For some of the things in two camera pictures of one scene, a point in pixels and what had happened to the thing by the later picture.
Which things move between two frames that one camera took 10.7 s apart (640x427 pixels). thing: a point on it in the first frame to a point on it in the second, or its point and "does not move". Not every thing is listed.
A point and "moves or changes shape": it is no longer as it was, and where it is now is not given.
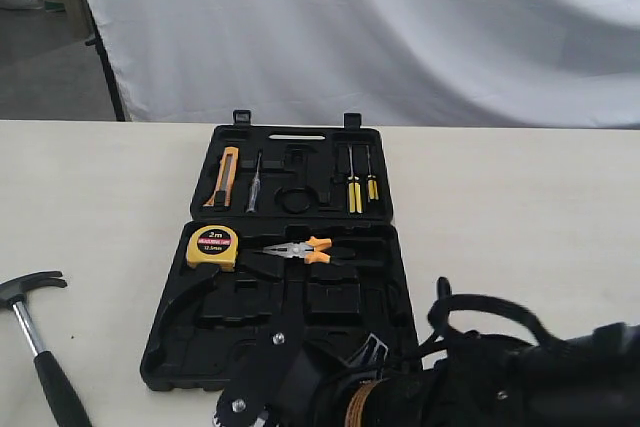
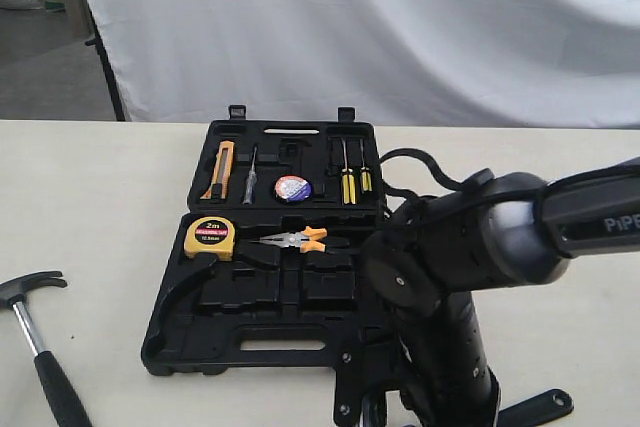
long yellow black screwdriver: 354,190 to 348,188
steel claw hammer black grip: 62,403 does not move
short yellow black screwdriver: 372,184 to 365,173
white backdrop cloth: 406,37 does not move
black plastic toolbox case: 312,210 moves or changes shape
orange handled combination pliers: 313,250 to 300,240
